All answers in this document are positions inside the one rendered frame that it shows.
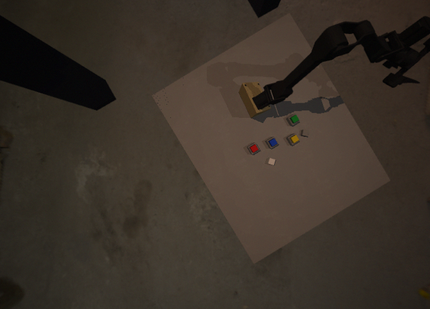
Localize yellow button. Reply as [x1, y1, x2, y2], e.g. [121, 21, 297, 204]
[286, 133, 300, 145]

